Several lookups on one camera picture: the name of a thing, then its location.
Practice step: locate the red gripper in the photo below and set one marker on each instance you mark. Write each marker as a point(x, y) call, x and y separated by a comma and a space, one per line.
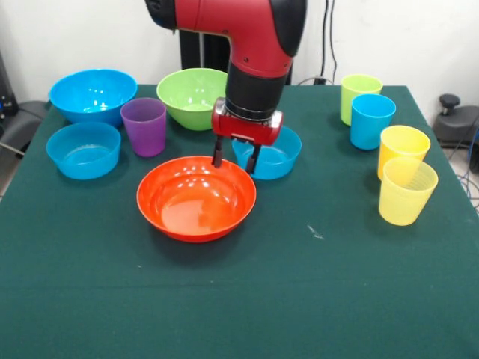
point(247, 129)

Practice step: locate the small blue bowl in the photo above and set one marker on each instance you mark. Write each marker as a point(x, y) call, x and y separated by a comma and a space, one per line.
point(280, 157)
point(82, 157)

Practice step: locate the orange bowl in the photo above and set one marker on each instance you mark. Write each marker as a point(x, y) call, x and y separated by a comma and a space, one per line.
point(194, 202)

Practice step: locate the purple cup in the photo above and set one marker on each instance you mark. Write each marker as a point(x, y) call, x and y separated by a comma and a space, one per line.
point(144, 131)

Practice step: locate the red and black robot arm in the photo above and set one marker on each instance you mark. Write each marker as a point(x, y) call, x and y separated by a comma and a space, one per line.
point(254, 48)

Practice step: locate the green bowl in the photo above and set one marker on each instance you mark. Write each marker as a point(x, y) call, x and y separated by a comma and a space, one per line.
point(187, 97)

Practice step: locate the dark green tablecloth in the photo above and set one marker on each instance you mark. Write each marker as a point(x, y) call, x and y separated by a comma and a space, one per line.
point(239, 269)

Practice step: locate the green cup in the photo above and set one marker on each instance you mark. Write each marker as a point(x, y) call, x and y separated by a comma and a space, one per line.
point(357, 89)

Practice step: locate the blue cup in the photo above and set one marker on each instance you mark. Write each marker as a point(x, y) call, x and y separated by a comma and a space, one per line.
point(372, 123)

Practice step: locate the large blue bowl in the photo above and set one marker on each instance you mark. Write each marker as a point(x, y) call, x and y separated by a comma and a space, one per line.
point(93, 93)

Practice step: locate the yellow cup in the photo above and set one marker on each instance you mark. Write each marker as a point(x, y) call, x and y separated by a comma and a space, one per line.
point(406, 198)
point(404, 144)

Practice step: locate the black stand base with knob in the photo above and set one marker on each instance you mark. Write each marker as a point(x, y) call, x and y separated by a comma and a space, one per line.
point(460, 127)

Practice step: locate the black device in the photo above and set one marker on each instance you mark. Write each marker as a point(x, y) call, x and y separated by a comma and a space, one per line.
point(7, 93)

